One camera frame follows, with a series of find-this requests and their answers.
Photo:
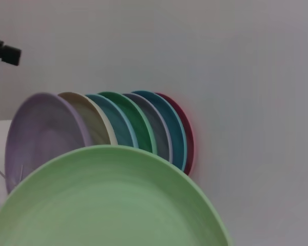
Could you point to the blue plate, light-blue rim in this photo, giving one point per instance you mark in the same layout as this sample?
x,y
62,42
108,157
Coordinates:
x,y
119,123

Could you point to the teal blue plate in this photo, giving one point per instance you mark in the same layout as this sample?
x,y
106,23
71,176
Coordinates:
x,y
176,141

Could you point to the dark green plate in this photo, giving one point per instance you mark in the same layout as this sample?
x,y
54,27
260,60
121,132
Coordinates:
x,y
139,125

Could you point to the light green plate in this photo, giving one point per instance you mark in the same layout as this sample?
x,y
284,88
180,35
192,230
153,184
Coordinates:
x,y
105,200

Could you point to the beige plate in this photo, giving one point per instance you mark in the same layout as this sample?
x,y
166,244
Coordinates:
x,y
96,123

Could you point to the grey-purple plate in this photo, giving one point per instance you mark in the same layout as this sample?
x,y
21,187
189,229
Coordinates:
x,y
159,133

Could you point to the lavender plate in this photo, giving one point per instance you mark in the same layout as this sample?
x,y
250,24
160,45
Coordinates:
x,y
41,133

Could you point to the maroon plate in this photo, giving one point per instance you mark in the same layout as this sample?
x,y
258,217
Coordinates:
x,y
190,146

